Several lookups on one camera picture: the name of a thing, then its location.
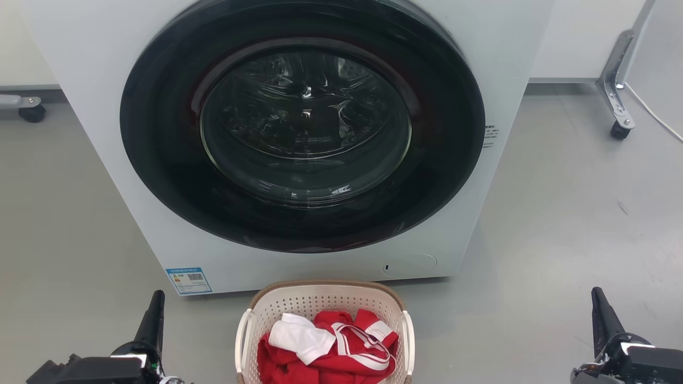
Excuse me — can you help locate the blue energy label sticker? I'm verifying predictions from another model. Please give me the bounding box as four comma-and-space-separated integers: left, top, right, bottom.
165, 267, 213, 295

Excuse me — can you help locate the white perforated plastic laundry basket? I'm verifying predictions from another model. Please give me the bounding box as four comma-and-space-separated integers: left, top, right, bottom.
235, 280, 416, 384

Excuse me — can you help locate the round white filter cover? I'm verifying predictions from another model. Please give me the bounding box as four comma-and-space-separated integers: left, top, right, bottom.
382, 253, 438, 278

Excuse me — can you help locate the white front-load washing machine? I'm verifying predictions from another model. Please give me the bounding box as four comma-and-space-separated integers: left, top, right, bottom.
16, 0, 555, 296

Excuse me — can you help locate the black round washer door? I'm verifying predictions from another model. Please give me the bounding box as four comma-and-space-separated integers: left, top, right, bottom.
120, 0, 486, 253

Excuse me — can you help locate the metal stand leg with caster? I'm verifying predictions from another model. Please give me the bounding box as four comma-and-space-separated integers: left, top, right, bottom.
596, 0, 658, 141

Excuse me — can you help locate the thin white cable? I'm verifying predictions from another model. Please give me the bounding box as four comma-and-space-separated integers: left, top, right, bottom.
623, 82, 683, 143

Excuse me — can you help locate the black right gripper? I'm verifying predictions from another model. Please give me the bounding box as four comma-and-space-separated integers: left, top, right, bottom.
570, 286, 683, 384

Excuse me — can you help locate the grey bracket with black caster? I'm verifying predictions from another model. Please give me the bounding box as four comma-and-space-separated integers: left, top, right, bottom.
0, 94, 47, 124

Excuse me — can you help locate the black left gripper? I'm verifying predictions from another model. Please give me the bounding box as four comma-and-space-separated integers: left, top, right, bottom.
26, 290, 185, 384

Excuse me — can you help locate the red garment with white stripes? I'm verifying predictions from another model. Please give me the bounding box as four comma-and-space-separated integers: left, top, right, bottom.
257, 309, 400, 384

